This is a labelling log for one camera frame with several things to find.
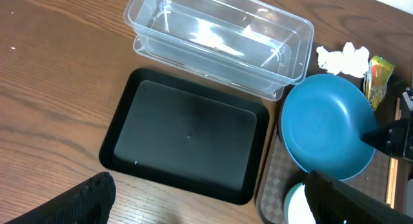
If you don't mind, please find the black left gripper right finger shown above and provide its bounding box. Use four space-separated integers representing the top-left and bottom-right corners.
303 170 412 224

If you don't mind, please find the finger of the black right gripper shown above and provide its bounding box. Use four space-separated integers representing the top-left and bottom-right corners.
361 120 402 152

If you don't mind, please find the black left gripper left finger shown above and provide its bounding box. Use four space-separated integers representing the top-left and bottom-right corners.
6 172 116 224

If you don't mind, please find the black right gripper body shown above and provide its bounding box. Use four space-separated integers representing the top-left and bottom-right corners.
388 87 412 163

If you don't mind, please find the yellow snack wrapper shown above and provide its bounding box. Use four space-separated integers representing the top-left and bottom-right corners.
363 56 396 111

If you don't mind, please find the dark blue plate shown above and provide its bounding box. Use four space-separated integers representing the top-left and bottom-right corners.
280 74 378 181

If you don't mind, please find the black waste tray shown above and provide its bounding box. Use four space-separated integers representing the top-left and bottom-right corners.
99 68 269 205

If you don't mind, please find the crumpled white tissue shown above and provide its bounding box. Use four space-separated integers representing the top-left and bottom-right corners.
316 42 370 78

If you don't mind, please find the clear plastic bin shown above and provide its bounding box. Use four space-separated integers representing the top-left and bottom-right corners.
123 0 314 101

